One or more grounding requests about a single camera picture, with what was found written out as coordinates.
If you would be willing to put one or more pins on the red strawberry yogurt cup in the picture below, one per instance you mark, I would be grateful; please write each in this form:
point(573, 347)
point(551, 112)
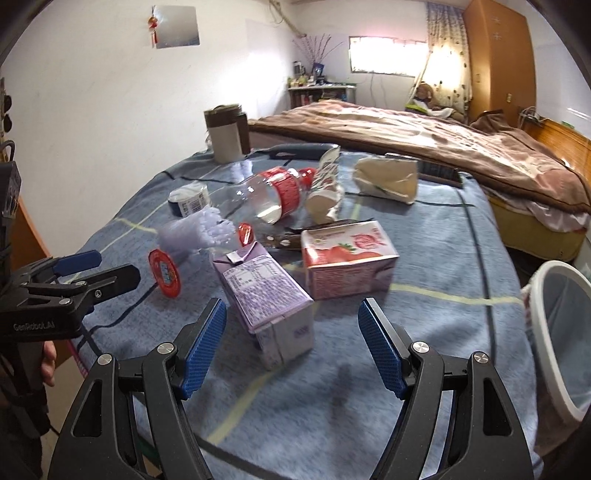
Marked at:
point(165, 273)

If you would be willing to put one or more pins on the crumpled beige paper bag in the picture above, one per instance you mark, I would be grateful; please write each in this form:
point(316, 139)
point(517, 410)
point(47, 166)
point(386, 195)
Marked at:
point(388, 177)

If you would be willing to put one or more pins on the black smartphone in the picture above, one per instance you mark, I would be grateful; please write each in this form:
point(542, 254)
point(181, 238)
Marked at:
point(438, 173)

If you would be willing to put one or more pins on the crushed patterned paper cup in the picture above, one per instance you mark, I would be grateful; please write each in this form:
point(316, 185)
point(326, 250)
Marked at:
point(325, 196)

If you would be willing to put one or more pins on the teddy bear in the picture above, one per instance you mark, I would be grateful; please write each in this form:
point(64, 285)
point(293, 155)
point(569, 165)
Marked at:
point(425, 98)

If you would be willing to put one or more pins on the silver wall panel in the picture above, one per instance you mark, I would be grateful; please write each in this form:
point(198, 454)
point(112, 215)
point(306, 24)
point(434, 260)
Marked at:
point(177, 26)

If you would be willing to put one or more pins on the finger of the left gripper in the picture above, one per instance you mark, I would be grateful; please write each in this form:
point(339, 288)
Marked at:
point(51, 269)
point(104, 281)

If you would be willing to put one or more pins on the dark blue glasses case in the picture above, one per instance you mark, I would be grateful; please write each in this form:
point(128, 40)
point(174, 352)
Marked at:
point(300, 151)

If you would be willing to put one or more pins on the small clear labelled container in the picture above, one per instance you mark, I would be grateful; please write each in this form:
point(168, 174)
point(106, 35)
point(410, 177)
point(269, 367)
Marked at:
point(188, 199)

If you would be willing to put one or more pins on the clear bottle red label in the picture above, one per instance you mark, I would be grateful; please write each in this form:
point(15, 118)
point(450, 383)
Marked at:
point(266, 197)

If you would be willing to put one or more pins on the white trash bin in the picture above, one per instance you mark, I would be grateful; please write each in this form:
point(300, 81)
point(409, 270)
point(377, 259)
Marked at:
point(557, 300)

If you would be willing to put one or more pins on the white foam wrap sheet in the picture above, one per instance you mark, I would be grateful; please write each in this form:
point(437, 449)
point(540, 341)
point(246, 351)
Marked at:
point(204, 229)

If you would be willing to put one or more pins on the strawberry milk carton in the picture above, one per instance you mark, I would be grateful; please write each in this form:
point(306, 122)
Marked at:
point(348, 260)

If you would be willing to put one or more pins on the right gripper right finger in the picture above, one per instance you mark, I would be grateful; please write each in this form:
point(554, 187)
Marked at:
point(484, 439)

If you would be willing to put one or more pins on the wooden headboard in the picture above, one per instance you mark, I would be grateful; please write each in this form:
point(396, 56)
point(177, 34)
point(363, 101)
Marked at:
point(565, 142)

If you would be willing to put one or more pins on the vase with twigs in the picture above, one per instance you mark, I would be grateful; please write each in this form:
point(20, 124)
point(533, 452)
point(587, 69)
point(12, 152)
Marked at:
point(315, 49)

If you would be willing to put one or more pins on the bed with brown blanket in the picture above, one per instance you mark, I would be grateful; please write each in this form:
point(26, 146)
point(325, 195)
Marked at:
point(541, 204)

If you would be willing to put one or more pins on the brown white thermos mug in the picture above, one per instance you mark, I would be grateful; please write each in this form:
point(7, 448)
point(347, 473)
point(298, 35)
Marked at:
point(228, 129)

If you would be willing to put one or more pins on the wooden wardrobe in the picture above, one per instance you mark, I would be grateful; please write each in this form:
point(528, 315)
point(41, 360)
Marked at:
point(502, 60)

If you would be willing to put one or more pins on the red hanging knot ornament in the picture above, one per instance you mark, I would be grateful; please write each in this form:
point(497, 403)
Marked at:
point(152, 27)

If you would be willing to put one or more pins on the purple grape milk carton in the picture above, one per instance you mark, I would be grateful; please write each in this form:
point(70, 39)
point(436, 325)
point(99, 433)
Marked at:
point(273, 308)

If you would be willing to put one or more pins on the brown snack wrapper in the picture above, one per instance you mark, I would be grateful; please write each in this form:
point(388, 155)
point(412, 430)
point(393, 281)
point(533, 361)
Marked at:
point(290, 238)

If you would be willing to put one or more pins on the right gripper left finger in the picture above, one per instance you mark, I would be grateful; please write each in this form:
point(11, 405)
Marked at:
point(99, 438)

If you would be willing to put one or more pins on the floral curtain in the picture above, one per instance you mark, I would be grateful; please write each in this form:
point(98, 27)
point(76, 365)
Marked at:
point(448, 69)

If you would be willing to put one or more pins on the cluttered wall shelf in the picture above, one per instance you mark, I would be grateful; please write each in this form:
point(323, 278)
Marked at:
point(302, 91)

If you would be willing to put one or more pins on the person's left hand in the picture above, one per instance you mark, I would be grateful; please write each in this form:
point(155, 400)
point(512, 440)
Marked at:
point(48, 365)

